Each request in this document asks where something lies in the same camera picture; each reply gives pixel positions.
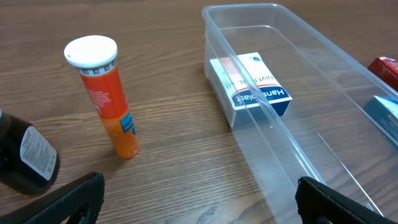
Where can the white blue plaster box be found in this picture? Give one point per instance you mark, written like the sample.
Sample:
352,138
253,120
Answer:
236,93

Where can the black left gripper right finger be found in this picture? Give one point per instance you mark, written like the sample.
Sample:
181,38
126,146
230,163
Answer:
318,203

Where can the clear plastic container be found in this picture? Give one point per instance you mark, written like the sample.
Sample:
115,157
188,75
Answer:
325,133

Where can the dark brown bottle white cap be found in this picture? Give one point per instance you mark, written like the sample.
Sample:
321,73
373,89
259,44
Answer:
29,163

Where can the orange tube white cap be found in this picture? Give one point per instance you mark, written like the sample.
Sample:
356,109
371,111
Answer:
95,58

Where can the blue yellow VapoDrops box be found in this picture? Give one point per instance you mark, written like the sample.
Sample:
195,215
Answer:
383,110

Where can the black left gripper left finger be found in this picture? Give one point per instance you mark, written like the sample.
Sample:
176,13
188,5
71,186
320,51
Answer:
78,202

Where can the red white small box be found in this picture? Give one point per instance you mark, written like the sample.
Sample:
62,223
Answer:
386,69

